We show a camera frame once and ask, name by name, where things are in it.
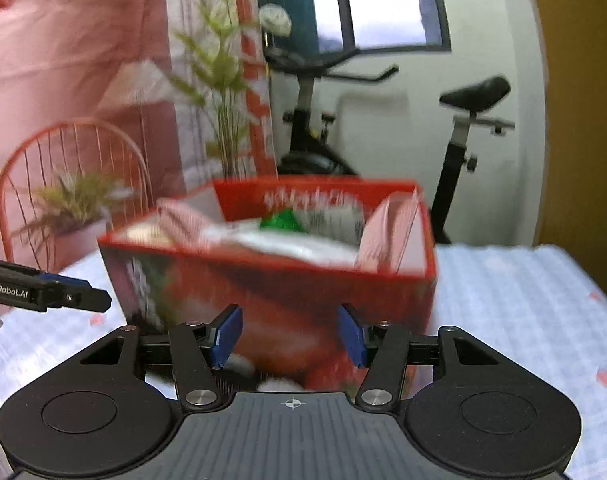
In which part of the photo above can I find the white plastic bag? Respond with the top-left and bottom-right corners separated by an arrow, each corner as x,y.
258,4 -> 292,37

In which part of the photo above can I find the black exercise bike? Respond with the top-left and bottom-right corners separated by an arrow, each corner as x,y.
264,45 -> 517,246

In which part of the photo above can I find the green cloth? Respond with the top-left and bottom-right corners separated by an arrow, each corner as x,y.
260,210 -> 305,234

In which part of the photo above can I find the red cardboard box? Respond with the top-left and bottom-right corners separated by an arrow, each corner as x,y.
98,177 -> 438,393

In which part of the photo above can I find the yellow wooden panel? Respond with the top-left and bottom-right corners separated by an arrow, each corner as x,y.
526,0 -> 607,252

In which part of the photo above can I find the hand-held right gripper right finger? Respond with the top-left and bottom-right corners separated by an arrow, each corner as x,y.
336,304 -> 504,413

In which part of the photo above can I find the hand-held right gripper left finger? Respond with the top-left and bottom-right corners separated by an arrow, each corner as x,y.
76,304 -> 244,413

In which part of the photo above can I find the blue checked tablecloth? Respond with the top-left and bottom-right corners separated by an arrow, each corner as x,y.
0,244 -> 607,480

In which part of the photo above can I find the printed backdrop cloth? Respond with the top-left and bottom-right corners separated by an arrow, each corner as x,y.
0,0 -> 279,321

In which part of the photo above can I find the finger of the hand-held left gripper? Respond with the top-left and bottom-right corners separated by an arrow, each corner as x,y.
38,273 -> 112,314

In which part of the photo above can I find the white cloth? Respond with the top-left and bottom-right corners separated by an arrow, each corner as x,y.
204,222 -> 360,267

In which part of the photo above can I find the dark framed window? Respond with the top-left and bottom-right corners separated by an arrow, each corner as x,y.
254,0 -> 452,56

